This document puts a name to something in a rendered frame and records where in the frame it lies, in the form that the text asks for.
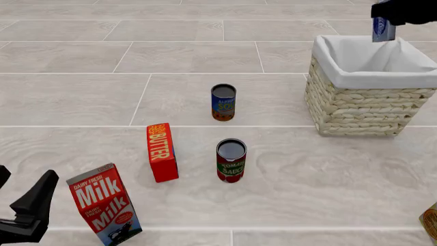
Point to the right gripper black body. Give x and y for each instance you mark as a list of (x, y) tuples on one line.
[(421, 11)]

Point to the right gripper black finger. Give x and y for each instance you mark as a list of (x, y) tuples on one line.
[(387, 11)]

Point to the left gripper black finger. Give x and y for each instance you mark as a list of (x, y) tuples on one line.
[(37, 197), (3, 175)]

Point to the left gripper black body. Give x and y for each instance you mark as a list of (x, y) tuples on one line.
[(17, 232)]

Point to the blue white cream cheese box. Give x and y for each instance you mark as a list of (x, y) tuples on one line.
[(383, 29)]

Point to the white cloth basket liner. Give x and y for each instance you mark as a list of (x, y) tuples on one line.
[(362, 60)]

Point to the woven pale wicker basket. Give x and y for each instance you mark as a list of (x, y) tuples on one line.
[(362, 112)]

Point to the red milk carton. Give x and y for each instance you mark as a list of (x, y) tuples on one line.
[(102, 205)]

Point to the red butter box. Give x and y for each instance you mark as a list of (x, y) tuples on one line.
[(162, 152)]

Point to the blue alphabet soup can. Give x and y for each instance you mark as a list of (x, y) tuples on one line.
[(223, 102)]

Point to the red tomato sauce can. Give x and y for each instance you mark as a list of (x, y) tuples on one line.
[(231, 161)]

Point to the orange yellow printed box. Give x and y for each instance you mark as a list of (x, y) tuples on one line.
[(430, 223)]

